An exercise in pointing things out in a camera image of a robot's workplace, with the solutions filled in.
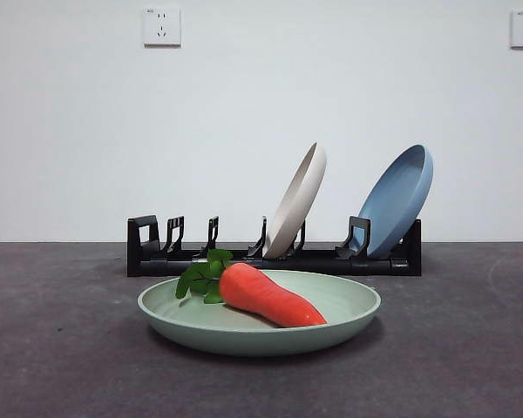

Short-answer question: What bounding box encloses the orange carrot with green leaves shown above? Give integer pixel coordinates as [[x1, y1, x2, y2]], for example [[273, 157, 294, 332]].
[[175, 248, 329, 327]]

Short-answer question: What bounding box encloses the green round plate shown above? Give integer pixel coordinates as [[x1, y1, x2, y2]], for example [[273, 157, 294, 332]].
[[136, 269, 382, 358]]

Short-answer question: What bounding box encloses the beige round plate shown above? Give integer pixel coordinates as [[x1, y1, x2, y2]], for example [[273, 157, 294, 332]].
[[261, 140, 328, 259]]

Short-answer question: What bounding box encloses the black plate rack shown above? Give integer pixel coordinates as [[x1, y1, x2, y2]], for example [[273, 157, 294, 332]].
[[126, 214, 423, 277]]

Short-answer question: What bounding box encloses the blue round plate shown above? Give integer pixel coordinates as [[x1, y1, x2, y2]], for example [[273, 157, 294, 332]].
[[357, 144, 435, 258]]

